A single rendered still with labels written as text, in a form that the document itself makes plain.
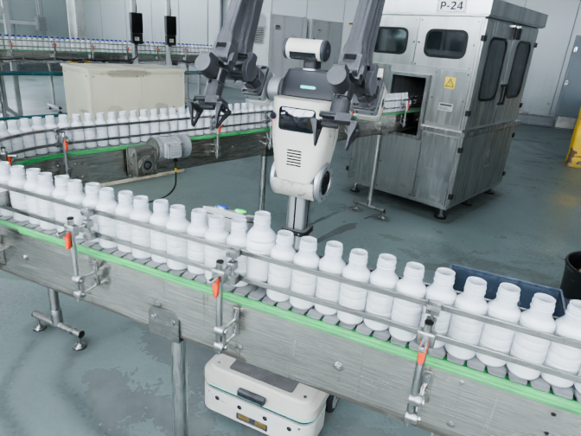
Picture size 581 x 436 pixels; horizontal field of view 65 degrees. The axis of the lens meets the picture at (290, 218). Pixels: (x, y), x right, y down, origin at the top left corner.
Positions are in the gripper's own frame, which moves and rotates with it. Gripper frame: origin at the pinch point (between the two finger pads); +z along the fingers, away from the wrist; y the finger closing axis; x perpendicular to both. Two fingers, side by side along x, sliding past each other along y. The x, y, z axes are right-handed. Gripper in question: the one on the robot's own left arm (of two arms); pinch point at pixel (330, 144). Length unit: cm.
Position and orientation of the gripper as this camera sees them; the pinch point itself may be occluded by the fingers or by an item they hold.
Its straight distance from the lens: 136.2
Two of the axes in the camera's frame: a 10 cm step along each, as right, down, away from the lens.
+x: 2.9, 2.2, 9.3
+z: -2.4, 9.6, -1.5
